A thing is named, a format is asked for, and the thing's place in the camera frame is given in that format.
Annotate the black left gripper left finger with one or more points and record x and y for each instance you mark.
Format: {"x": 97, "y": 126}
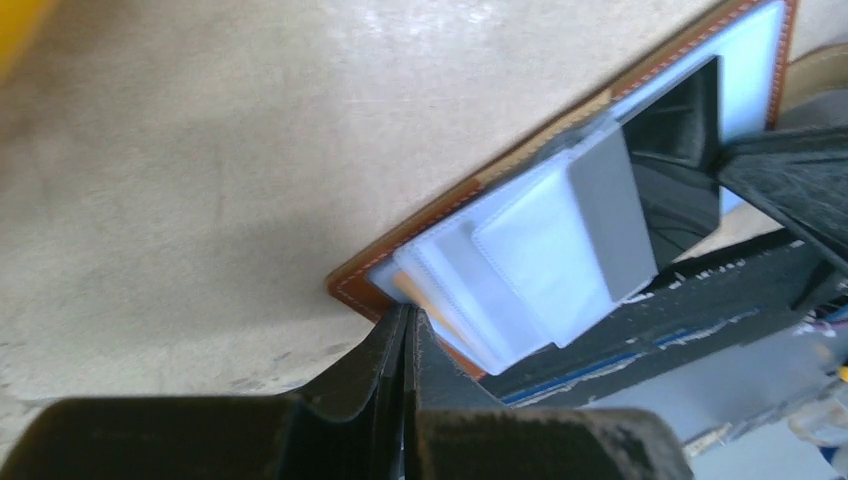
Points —
{"x": 343, "y": 424}

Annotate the brown leather card holder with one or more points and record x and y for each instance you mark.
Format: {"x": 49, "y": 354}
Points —
{"x": 548, "y": 239}

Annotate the gold card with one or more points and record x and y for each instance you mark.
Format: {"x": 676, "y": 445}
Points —
{"x": 403, "y": 282}

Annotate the black card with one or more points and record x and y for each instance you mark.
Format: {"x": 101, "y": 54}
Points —
{"x": 672, "y": 143}

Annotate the black metal base rail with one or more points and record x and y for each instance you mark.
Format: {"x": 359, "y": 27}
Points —
{"x": 729, "y": 297}

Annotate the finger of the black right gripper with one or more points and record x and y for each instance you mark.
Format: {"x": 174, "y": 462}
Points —
{"x": 798, "y": 177}

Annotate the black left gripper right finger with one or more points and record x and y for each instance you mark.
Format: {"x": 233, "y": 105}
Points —
{"x": 456, "y": 429}

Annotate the yellow bin with black cards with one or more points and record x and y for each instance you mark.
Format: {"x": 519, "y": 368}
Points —
{"x": 20, "y": 22}

